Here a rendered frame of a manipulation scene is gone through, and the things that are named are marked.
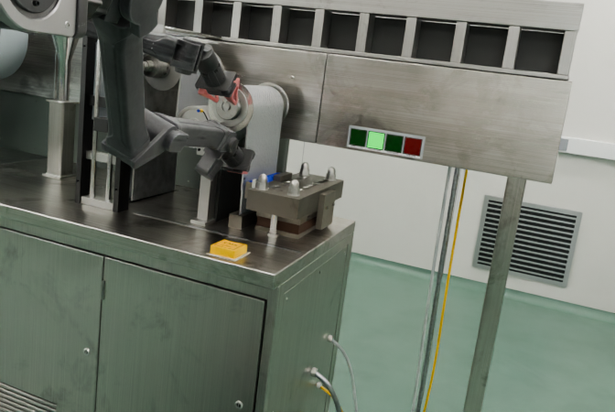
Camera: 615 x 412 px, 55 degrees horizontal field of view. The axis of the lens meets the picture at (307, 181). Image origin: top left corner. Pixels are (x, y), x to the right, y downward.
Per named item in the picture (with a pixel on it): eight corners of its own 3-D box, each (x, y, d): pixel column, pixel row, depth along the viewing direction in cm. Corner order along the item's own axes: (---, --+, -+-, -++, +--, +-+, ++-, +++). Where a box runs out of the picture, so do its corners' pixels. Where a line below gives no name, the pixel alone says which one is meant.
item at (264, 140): (240, 189, 174) (246, 127, 170) (274, 179, 195) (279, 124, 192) (242, 189, 173) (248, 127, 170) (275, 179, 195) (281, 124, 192)
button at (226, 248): (209, 254, 149) (210, 244, 148) (222, 247, 155) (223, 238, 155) (233, 260, 146) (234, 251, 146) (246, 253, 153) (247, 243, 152)
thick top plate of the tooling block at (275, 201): (245, 209, 169) (247, 188, 168) (298, 189, 206) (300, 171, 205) (296, 220, 164) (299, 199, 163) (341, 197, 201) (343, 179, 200)
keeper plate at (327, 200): (315, 228, 180) (319, 193, 178) (326, 222, 190) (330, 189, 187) (322, 230, 179) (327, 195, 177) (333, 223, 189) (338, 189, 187)
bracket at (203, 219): (188, 223, 173) (198, 120, 167) (200, 219, 179) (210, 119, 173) (203, 227, 171) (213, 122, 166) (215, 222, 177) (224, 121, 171)
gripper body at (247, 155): (249, 173, 165) (240, 162, 158) (217, 168, 168) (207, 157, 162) (256, 153, 167) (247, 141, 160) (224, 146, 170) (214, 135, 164)
